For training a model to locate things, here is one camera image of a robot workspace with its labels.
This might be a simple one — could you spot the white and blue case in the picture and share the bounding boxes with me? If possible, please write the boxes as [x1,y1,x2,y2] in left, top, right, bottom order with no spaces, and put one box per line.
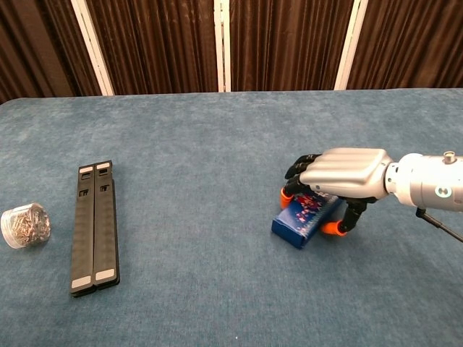
[271,193,344,249]

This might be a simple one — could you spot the clear jar of staples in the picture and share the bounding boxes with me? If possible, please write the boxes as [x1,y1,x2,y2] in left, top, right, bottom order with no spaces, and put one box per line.
[0,202,51,250]

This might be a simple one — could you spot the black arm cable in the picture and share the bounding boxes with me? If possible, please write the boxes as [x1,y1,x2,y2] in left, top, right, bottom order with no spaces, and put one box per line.
[415,207,463,244]

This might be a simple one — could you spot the white screen frame post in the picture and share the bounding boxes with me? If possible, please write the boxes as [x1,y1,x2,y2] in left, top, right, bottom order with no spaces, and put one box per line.
[70,0,116,97]
[214,0,232,93]
[333,0,369,91]

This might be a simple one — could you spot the blue felt table mat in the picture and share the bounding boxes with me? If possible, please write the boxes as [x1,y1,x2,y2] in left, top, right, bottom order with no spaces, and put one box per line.
[0,87,463,347]

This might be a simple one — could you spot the brown curtain panel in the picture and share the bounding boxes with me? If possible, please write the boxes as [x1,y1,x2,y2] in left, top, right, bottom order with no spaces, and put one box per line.
[0,0,106,106]
[347,0,463,90]
[229,0,359,92]
[85,0,219,95]

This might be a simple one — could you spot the black folded laptop stand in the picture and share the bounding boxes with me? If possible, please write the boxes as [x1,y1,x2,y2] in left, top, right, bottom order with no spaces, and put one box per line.
[68,160,121,298]

